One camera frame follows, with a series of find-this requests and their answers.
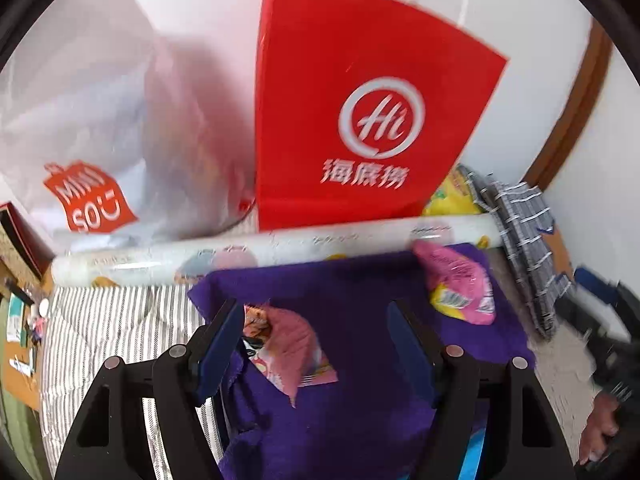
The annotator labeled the white printed paper roll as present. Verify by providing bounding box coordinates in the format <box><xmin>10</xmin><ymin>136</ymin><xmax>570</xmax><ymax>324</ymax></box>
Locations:
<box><xmin>50</xmin><ymin>212</ymin><xmax>506</xmax><ymax>288</ymax></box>

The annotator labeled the red paper bag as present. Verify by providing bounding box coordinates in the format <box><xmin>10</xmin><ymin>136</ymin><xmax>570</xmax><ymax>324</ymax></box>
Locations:
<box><xmin>254</xmin><ymin>0</ymin><xmax>510</xmax><ymax>233</ymax></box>

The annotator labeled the dark red box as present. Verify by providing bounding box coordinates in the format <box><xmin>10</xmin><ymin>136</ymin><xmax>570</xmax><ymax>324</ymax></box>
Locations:
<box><xmin>0</xmin><ymin>202</ymin><xmax>57</xmax><ymax>283</ymax></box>

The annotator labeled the purple towel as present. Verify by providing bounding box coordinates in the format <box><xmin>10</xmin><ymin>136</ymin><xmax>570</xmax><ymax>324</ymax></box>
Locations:
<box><xmin>187</xmin><ymin>242</ymin><xmax>536</xmax><ymax>480</ymax></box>

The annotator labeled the white plastic shopping bag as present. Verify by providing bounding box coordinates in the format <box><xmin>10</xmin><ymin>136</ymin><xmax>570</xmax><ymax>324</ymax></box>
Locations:
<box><xmin>0</xmin><ymin>0</ymin><xmax>261</xmax><ymax>253</ymax></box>

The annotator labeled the yellow snack packet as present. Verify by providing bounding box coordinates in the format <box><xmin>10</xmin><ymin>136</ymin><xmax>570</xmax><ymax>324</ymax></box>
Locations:
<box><xmin>422</xmin><ymin>165</ymin><xmax>493</xmax><ymax>251</ymax></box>

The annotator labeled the striped quilt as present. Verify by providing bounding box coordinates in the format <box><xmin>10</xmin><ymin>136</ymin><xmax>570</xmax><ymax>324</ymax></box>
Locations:
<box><xmin>37</xmin><ymin>240</ymin><xmax>601</xmax><ymax>480</ymax></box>

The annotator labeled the pink cartoon snack packet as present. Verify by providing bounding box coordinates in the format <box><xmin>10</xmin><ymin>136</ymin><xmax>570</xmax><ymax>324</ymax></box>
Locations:
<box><xmin>242</xmin><ymin>302</ymin><xmax>338</xmax><ymax>408</ymax></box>

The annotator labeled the wooden desk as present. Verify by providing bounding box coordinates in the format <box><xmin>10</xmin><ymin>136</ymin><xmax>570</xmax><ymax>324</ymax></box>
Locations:
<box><xmin>0</xmin><ymin>260</ymin><xmax>52</xmax><ymax>413</ymax></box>

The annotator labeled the brown wooden door frame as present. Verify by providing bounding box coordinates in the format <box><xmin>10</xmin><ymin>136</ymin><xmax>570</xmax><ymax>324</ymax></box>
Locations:
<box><xmin>522</xmin><ymin>17</ymin><xmax>615</xmax><ymax>191</ymax></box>

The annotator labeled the person's right hand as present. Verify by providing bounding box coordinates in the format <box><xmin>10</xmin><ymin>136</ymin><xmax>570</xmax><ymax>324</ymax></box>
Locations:
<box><xmin>579</xmin><ymin>391</ymin><xmax>625</xmax><ymax>467</ymax></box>

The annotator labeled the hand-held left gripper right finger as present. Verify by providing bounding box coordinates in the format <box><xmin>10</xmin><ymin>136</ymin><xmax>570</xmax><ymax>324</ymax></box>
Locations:
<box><xmin>385</xmin><ymin>299</ymin><xmax>587</xmax><ymax>480</ymax></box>

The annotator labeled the grey plaid cloth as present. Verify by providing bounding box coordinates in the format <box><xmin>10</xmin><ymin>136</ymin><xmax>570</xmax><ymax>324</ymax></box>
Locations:
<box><xmin>460</xmin><ymin>162</ymin><xmax>576</xmax><ymax>343</ymax></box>

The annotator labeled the brown cardboard piece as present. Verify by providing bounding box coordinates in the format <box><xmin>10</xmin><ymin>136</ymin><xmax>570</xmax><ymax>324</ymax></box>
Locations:
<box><xmin>537</xmin><ymin>225</ymin><xmax>576</xmax><ymax>286</ymax></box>

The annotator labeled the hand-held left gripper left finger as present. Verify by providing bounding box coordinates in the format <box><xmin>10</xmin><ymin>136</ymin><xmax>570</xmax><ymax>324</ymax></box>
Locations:
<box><xmin>54</xmin><ymin>299</ymin><xmax>247</xmax><ymax>480</ymax></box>

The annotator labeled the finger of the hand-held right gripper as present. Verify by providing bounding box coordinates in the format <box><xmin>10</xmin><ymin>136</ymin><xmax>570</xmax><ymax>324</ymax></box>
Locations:
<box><xmin>572</xmin><ymin>266</ymin><xmax>623</xmax><ymax>302</ymax></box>

